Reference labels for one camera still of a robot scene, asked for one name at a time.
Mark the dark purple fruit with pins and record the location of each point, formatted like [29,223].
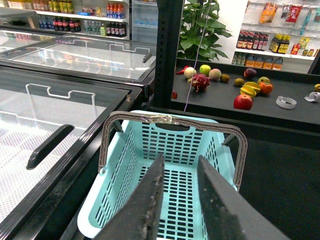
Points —
[249,73]

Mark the pale round melon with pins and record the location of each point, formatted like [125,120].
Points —
[189,72]

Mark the green potted plant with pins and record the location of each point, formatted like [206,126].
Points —
[200,30]

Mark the brown kiwi right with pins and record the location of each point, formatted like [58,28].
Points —
[238,82]

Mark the red apple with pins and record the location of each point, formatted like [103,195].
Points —
[243,102]

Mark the far chest freezer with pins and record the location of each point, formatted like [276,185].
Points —
[72,57]

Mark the small red fruit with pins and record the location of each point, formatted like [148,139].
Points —
[174,95]

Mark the light blue plastic basket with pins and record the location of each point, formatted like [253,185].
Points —
[131,153]

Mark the yellow starfruit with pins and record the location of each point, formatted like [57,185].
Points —
[250,88]

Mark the brown kiwi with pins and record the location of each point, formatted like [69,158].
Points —
[238,82]
[225,78]

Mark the black shelf upright post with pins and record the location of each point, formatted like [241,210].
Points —
[168,33]

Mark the grey basket handle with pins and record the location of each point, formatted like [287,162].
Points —
[233,131]

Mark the orange persimmon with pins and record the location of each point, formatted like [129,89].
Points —
[266,88]

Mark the near chest freezer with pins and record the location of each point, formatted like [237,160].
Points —
[39,204]

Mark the pink peach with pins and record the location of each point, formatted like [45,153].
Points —
[215,74]

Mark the pink dragon fruit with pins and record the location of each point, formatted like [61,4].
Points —
[200,82]

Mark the brown kiwi left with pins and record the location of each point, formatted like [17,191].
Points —
[225,78]

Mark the yellow fruit at edge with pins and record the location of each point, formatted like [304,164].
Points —
[317,88]

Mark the chest freezer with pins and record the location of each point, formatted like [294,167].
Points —
[72,57]
[39,204]

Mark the black freezer lid handle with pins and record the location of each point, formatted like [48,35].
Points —
[45,148]

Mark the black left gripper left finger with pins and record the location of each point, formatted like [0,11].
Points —
[139,218]

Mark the red chili pepper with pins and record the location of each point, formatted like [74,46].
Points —
[182,71]

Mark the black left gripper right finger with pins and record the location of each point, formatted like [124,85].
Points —
[227,215]

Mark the green apple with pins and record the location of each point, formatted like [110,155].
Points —
[205,69]

